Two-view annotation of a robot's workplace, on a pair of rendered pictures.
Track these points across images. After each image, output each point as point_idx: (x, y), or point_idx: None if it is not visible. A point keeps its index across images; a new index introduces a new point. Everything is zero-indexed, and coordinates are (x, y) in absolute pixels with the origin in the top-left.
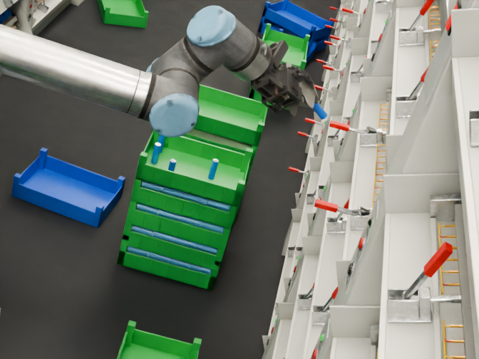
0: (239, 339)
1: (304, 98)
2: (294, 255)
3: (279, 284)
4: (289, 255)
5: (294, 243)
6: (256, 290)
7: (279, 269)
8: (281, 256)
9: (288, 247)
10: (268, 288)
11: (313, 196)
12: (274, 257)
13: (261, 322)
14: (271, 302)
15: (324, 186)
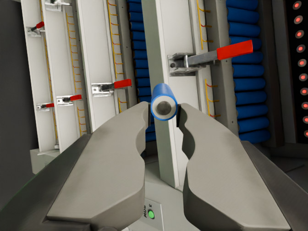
0: (4, 111)
1: (148, 111)
2: (54, 100)
3: (30, 74)
4: (28, 34)
5: (29, 16)
6: (1, 51)
7: (14, 19)
8: (11, 1)
9: (26, 27)
10: (11, 46)
11: (53, 4)
12: (4, 4)
13: (18, 85)
14: (19, 61)
15: (101, 87)
